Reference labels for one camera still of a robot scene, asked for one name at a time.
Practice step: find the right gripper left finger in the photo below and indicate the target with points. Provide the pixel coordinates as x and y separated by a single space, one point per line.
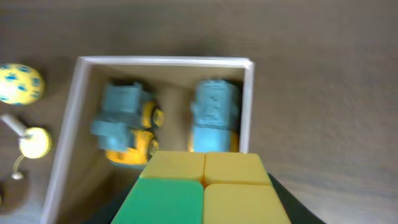
106 213

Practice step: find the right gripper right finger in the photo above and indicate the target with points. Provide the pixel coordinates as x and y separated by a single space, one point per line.
297 212

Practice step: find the colourful puzzle cube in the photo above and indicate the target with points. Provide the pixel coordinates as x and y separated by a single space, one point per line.
201 188

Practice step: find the yellow grey toy truck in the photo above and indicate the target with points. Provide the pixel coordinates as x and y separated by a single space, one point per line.
126 124

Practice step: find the yellow grey toy loader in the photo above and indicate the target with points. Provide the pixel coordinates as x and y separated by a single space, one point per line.
216 112

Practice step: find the yellow ball blue letters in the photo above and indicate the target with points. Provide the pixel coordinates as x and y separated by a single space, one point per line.
20 84

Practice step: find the white cardboard box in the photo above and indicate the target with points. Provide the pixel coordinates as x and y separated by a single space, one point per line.
82 179

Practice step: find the yellow disc wooden handle toy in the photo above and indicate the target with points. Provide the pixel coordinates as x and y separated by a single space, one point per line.
34 143

